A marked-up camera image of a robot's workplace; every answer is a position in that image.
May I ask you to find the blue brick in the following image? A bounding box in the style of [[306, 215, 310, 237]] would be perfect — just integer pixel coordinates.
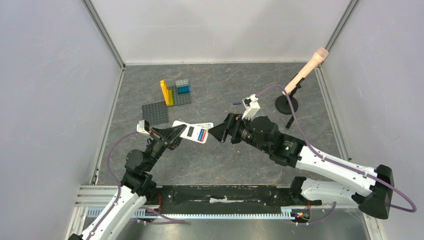
[[176, 85, 190, 95]]

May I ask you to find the red battery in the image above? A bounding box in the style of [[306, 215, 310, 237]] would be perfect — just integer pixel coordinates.
[[200, 129, 208, 143]]

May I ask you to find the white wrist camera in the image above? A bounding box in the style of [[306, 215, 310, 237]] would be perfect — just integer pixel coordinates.
[[242, 94, 260, 121], [136, 119, 151, 136]]

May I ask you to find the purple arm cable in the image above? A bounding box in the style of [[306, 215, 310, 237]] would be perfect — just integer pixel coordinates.
[[257, 84, 418, 226], [82, 132, 185, 240]]

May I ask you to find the pink toy microphone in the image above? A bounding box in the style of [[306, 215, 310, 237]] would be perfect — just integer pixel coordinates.
[[282, 47, 329, 95]]

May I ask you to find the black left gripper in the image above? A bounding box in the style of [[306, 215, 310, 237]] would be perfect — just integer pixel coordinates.
[[144, 124, 189, 172]]

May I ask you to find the dark grey brick baseplate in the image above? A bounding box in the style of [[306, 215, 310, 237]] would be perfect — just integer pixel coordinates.
[[141, 101, 169, 126]]

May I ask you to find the white remote with buttons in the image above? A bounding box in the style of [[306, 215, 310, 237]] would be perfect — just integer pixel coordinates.
[[193, 122, 214, 130]]

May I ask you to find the grey brick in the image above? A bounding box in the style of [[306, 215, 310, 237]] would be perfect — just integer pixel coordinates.
[[175, 79, 189, 88]]

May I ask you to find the small black block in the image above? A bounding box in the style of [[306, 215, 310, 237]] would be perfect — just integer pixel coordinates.
[[285, 115, 295, 129]]

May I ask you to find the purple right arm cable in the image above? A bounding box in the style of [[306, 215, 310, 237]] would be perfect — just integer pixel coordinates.
[[257, 84, 418, 226]]

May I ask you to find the yellow brick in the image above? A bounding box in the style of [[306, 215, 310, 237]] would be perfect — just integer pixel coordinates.
[[160, 80, 170, 107]]

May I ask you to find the white cable duct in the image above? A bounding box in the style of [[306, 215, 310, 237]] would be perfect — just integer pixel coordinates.
[[127, 207, 294, 220]]

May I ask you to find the white remote control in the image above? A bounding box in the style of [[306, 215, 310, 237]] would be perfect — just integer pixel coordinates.
[[172, 120, 209, 144]]

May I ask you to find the aluminium frame rail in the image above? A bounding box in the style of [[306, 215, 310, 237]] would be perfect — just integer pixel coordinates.
[[82, 0, 126, 185]]

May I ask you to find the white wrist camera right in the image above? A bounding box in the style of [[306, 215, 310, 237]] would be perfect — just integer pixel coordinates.
[[242, 94, 260, 121]]

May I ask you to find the black microphone stand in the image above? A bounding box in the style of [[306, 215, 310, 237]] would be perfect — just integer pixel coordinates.
[[275, 83, 301, 115]]

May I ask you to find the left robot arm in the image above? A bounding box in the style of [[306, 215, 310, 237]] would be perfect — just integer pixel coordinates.
[[69, 120, 187, 240]]

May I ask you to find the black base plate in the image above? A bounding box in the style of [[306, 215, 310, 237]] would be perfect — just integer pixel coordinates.
[[146, 185, 322, 215]]

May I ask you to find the grey baseplate with bricks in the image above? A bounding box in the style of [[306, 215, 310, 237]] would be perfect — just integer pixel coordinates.
[[168, 86, 192, 107]]

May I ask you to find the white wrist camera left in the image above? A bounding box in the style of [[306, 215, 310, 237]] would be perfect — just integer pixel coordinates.
[[136, 119, 151, 136]]

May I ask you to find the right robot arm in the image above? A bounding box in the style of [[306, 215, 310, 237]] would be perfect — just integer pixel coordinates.
[[209, 113, 394, 220]]

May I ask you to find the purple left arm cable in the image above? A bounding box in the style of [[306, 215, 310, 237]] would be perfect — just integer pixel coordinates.
[[82, 132, 185, 240]]

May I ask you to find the green brick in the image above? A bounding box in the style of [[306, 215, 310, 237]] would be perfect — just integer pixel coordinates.
[[167, 89, 174, 107]]

